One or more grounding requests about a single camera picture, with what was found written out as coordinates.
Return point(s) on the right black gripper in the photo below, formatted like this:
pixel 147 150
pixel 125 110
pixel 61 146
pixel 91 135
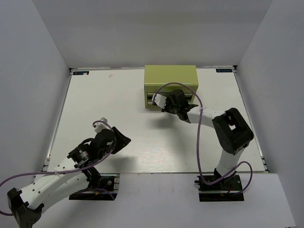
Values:
pixel 166 109

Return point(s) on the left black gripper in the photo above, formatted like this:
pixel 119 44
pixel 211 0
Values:
pixel 122 141

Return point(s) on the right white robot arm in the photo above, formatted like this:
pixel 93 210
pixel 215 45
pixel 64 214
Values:
pixel 233 132

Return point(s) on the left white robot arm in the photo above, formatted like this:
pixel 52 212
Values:
pixel 75 173

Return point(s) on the green metal drawer cabinet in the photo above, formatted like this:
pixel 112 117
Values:
pixel 163 78

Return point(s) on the right blue label sticker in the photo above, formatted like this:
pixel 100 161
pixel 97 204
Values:
pixel 224 70

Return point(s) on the blue label sticker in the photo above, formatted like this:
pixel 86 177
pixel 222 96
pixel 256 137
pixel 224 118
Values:
pixel 81 73
pixel 224 70

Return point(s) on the left blue label sticker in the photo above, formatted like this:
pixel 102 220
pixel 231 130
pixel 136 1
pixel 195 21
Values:
pixel 81 73

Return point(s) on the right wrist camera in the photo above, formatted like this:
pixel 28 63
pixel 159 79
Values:
pixel 159 100

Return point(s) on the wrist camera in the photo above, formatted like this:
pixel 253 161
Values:
pixel 100 124
pixel 159 100

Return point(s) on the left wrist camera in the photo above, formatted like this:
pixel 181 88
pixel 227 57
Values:
pixel 100 124

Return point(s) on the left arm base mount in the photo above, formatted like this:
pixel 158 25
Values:
pixel 104 188

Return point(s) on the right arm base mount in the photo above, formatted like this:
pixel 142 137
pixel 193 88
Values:
pixel 228 191

